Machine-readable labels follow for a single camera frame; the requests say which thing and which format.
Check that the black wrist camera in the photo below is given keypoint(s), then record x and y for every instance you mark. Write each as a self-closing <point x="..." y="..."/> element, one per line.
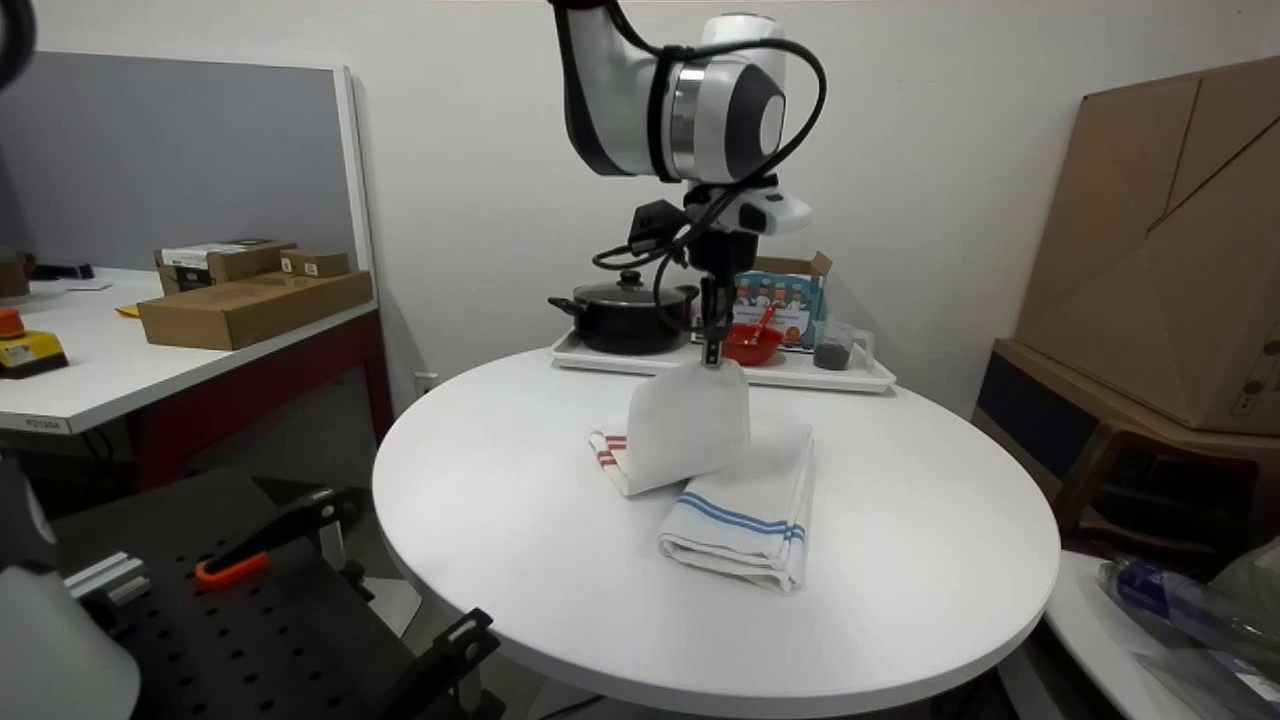
<point x="663" y="224"/>

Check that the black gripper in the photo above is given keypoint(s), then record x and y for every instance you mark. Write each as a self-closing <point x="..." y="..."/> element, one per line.
<point x="726" y="252"/>

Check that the large brown cardboard sheets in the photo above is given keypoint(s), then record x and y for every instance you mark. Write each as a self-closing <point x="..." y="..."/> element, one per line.
<point x="1162" y="265"/>

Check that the red-striped white tea towel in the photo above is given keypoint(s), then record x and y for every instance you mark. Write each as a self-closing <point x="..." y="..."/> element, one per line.
<point x="685" y="431"/>

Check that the small grey cup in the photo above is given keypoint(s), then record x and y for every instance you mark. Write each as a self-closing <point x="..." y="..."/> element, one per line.
<point x="832" y="358"/>

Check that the small open cardboard box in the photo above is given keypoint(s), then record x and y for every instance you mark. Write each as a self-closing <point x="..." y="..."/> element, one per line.
<point x="222" y="262"/>

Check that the blue printed cardboard box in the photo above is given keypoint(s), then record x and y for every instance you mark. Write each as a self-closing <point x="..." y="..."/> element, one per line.
<point x="797" y="301"/>

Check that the grey partition panel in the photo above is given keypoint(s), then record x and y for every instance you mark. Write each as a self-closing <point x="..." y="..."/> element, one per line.
<point x="186" y="163"/>

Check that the flat brown cardboard box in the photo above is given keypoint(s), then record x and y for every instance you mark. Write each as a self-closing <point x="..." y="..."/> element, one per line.
<point x="245" y="312"/>

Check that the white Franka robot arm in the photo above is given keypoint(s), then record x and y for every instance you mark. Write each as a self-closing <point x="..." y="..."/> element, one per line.
<point x="613" y="94"/>

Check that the black perforated workbench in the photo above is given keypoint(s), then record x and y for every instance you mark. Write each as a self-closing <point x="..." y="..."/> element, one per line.
<point x="255" y="642"/>

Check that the aluminium profile piece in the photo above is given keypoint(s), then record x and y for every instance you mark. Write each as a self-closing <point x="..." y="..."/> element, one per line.
<point x="106" y="578"/>

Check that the yellow emergency stop box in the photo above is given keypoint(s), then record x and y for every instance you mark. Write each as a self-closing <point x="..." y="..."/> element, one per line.
<point x="27" y="351"/>

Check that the black pot with lid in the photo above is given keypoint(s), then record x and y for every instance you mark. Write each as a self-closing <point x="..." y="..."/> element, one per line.
<point x="635" y="320"/>

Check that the white rectangular tray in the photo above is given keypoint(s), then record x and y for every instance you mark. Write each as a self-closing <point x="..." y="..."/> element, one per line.
<point x="812" y="377"/>

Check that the blue-striped white tea towel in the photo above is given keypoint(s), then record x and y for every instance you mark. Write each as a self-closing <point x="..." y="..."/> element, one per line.
<point x="748" y="515"/>

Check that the red bowl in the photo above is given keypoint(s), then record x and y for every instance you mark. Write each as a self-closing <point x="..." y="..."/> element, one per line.
<point x="759" y="351"/>

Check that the white desk with red panel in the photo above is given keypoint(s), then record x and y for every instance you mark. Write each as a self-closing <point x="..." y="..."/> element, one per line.
<point x="120" y="386"/>

